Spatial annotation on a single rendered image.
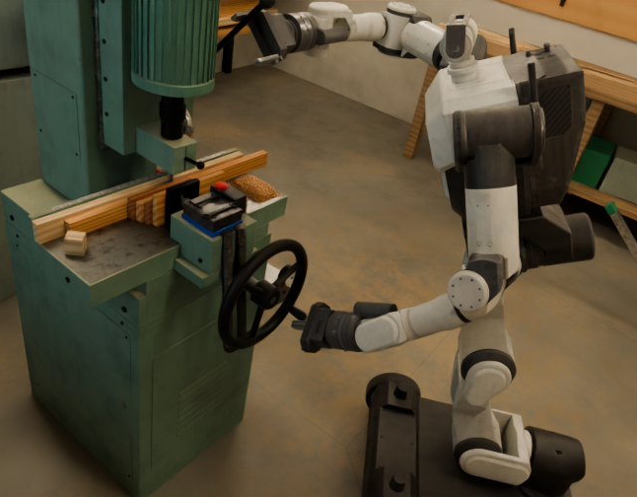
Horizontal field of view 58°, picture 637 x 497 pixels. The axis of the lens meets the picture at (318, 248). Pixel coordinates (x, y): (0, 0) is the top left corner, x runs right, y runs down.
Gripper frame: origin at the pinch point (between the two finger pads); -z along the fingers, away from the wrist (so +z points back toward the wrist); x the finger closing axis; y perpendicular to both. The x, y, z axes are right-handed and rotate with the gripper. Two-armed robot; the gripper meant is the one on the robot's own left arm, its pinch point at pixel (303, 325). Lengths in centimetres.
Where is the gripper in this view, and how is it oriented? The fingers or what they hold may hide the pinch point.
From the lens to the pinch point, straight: 141.2
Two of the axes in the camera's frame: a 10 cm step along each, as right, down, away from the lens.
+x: 3.1, -8.8, 3.6
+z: 7.6, 0.0, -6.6
